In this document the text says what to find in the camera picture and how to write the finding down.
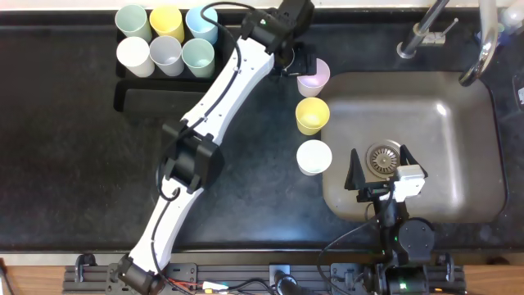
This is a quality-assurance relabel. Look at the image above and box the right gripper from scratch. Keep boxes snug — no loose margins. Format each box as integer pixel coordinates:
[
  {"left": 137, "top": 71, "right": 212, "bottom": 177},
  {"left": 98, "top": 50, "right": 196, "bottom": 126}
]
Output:
[{"left": 344, "top": 143, "right": 429, "bottom": 204}]

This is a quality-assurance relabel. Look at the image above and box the white cup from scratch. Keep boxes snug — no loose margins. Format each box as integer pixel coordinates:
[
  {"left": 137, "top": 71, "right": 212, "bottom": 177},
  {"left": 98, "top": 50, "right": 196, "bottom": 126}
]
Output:
[
  {"left": 115, "top": 35, "right": 156, "bottom": 79},
  {"left": 296, "top": 138, "right": 333, "bottom": 177}
]

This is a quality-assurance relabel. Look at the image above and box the yellow cup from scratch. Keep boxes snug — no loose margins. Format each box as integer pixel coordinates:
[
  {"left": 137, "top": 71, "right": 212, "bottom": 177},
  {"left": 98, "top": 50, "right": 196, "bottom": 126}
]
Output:
[
  {"left": 148, "top": 4, "right": 186, "bottom": 44},
  {"left": 294, "top": 96, "right": 331, "bottom": 137}
]

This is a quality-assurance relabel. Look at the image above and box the pink cup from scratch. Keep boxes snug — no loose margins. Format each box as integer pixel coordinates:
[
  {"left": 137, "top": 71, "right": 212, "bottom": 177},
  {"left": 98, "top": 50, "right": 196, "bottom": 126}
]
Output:
[{"left": 296, "top": 57, "right": 332, "bottom": 98}]

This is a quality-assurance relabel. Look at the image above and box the steel sink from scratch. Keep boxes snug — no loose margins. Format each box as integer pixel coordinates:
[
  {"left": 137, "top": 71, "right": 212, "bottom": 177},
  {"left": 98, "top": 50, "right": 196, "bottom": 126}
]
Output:
[{"left": 320, "top": 71, "right": 507, "bottom": 225}]

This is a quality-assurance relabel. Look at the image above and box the steel tap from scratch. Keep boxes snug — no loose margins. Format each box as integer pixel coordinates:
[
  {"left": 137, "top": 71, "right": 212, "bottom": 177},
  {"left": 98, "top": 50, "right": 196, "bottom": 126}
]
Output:
[{"left": 395, "top": 0, "right": 500, "bottom": 88}]

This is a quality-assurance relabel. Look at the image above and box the blue soap bottle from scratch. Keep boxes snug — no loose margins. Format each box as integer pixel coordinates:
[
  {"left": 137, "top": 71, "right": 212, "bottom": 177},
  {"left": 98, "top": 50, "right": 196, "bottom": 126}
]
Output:
[{"left": 474, "top": 2, "right": 524, "bottom": 47}]

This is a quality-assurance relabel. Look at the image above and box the green cup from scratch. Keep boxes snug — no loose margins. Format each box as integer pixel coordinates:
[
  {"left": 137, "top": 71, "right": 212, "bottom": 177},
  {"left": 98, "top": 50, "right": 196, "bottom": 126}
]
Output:
[
  {"left": 114, "top": 3, "right": 153, "bottom": 43},
  {"left": 181, "top": 37, "right": 216, "bottom": 79}
]

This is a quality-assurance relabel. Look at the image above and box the blue cup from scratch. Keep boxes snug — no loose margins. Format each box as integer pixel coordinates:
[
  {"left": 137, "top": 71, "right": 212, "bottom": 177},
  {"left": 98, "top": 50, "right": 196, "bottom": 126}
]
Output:
[{"left": 184, "top": 5, "right": 219, "bottom": 45}]

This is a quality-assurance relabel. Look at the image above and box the black tray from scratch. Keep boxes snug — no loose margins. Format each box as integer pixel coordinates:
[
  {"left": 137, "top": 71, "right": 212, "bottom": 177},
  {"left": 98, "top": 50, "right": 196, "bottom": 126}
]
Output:
[{"left": 113, "top": 7, "right": 242, "bottom": 114}]

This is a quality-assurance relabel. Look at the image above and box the grey cup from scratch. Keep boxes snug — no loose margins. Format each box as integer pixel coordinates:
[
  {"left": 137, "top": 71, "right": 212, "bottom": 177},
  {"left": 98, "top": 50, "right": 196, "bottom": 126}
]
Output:
[{"left": 148, "top": 34, "right": 185, "bottom": 78}]

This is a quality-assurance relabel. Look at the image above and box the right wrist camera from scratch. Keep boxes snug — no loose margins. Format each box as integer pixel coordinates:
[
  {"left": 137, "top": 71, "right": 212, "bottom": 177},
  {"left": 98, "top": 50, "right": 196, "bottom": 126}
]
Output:
[{"left": 378, "top": 164, "right": 427, "bottom": 204}]

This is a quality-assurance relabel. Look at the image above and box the black cable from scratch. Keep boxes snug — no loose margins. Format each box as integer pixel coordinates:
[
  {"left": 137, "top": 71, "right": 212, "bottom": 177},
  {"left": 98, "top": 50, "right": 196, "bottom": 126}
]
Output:
[
  {"left": 317, "top": 184, "right": 396, "bottom": 295},
  {"left": 155, "top": 1, "right": 258, "bottom": 202}
]

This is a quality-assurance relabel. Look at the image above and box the mounting rail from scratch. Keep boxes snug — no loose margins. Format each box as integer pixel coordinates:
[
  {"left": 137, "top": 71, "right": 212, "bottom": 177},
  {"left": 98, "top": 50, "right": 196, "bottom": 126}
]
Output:
[{"left": 63, "top": 253, "right": 468, "bottom": 295}]

